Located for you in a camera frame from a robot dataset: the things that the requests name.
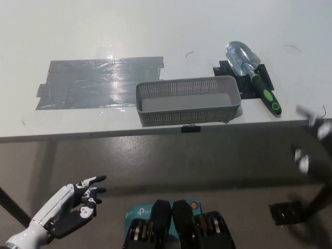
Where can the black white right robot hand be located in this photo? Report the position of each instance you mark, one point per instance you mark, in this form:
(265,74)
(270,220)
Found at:
(323,129)

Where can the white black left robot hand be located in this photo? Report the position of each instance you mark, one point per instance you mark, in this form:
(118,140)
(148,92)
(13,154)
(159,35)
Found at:
(59,205)

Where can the black tape patch on desk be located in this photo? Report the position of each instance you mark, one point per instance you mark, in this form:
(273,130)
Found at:
(246,90)

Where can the black table leg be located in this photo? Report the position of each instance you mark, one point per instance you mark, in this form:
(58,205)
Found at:
(315,205)
(13,205)

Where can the small black tape piece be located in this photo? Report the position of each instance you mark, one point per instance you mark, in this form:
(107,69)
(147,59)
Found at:
(191,129)

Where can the grey perforated plastic basket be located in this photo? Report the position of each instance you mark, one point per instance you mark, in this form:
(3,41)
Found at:
(181,116)

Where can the grey duct tape patch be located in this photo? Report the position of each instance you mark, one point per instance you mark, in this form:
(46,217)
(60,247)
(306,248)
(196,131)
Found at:
(90,83)

